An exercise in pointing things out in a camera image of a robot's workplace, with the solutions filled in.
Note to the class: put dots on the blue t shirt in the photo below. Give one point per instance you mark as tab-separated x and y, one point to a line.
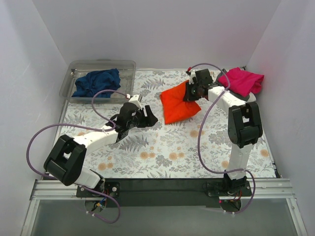
96	81

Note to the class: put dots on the white folded shirt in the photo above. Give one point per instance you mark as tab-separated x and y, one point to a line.
252	97

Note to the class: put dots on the grey folded t shirt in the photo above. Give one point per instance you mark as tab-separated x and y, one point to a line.
240	96

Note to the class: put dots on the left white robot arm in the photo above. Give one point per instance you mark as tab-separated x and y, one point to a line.
66	159

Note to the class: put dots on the pink folded t shirt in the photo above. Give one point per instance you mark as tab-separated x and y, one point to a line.
242	82

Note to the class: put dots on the orange t shirt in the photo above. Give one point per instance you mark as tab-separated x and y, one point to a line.
175	109

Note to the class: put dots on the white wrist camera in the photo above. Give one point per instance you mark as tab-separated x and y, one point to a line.
135	99
194	77

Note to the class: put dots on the floral table mat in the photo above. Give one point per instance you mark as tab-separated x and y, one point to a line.
191	148

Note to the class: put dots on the clear plastic bin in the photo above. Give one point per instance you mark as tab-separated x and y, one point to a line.
80	68

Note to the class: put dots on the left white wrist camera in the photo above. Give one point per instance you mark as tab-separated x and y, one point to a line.
135	99

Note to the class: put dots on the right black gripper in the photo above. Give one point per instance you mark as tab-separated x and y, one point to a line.
188	92

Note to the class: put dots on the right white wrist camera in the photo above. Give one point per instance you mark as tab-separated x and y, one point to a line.
194	77

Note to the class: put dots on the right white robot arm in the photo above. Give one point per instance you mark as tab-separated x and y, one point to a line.
244	125

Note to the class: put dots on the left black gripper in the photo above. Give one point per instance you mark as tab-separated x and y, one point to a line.
144	117

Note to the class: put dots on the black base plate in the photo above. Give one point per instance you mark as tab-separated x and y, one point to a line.
167	192

